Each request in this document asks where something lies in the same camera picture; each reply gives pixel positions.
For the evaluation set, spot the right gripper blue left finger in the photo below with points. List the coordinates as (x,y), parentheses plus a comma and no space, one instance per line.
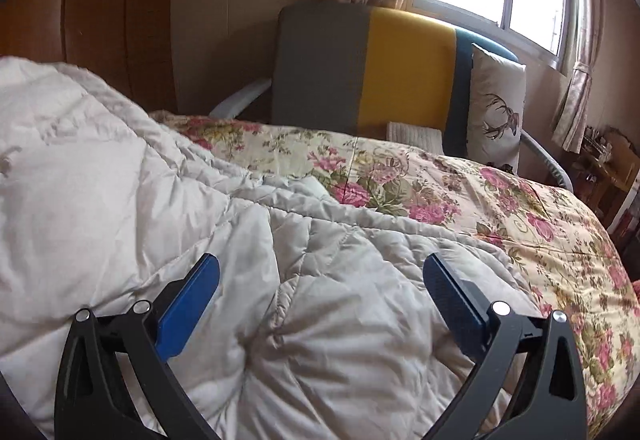
(92,400)

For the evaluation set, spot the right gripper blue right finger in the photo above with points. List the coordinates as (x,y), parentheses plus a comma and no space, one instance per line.
(549,400)

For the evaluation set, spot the beige quilted down coat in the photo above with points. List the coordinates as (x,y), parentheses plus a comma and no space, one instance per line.
(321,327)

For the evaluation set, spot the floral bed quilt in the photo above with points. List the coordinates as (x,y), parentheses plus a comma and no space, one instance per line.
(552,238)

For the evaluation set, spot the wooden bedside shelf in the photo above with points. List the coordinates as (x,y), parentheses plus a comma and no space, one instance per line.
(605,173)

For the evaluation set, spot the white folded towel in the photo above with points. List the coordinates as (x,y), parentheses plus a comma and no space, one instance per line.
(425,138)

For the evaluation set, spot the white deer print pillow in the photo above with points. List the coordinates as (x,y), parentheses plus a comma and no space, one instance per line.
(496,108)

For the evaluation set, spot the grey yellow blue headboard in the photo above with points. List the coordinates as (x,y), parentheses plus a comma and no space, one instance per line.
(353,69)

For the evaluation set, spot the right patterned curtain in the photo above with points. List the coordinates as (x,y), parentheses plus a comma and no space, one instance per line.
(571,117)

